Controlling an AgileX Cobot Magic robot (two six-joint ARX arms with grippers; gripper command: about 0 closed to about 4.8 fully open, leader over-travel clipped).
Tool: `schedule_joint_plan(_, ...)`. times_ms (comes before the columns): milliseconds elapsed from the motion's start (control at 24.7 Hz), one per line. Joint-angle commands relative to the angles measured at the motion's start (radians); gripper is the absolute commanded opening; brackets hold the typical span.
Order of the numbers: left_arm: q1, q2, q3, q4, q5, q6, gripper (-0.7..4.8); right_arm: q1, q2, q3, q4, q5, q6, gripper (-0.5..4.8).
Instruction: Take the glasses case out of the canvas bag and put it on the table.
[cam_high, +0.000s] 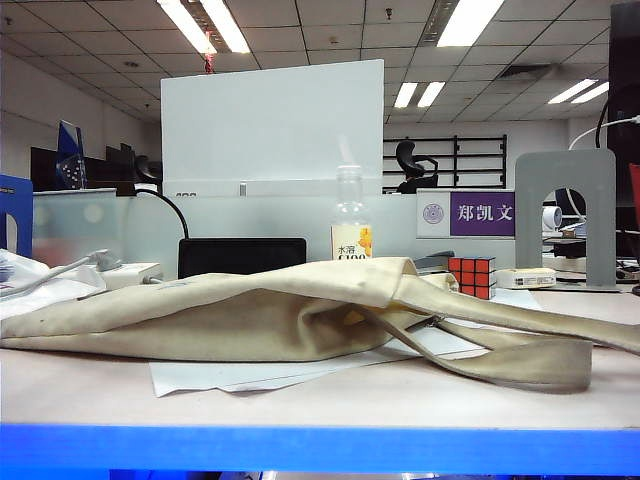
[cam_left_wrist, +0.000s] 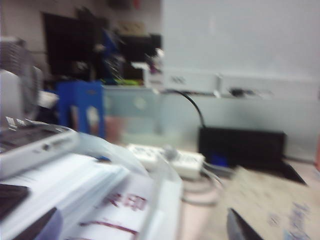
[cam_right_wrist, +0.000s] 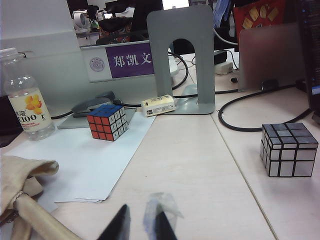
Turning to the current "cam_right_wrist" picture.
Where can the grey metal bookend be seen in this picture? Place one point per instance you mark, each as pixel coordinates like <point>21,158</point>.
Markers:
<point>160,50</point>

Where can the white power adapter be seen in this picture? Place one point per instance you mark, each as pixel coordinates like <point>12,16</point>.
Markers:
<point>223,68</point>

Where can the white board panel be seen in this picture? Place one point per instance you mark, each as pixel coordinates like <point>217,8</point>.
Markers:
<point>37,17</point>

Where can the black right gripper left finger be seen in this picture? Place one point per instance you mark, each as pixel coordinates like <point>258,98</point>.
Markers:
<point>120,225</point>

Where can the frosted desk partition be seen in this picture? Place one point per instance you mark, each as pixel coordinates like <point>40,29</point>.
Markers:
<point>62,82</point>

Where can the silver mirror cube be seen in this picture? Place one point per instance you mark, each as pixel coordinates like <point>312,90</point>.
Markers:
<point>287,150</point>

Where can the small white desk fan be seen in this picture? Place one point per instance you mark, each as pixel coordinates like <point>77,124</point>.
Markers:
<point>80,21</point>

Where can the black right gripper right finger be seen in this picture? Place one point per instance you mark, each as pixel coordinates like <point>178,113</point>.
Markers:
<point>163,227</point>

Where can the pale yellow tissue pack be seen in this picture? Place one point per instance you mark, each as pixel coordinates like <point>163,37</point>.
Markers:
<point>158,105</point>

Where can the coloured Rubik's cube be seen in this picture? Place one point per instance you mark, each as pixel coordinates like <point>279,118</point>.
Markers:
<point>105,125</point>

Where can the red cushion with yellow notes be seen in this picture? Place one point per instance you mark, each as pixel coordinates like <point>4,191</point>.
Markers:
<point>260,17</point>

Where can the black computer monitor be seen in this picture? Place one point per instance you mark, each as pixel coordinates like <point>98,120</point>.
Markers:
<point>312,50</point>

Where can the clear plastic C100 bottle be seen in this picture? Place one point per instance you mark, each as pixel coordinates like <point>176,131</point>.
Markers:
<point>27,107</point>

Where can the beige canvas tote bag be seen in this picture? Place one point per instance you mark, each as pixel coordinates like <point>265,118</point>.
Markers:
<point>15,175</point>

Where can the purple and white name sign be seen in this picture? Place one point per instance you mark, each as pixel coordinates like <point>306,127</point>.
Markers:
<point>130,60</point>

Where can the grey stapler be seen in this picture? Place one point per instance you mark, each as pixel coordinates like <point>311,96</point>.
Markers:
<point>87,105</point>

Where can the white paper sheets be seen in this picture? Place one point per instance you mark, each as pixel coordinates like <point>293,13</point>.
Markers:
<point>87,162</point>
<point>48,203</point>

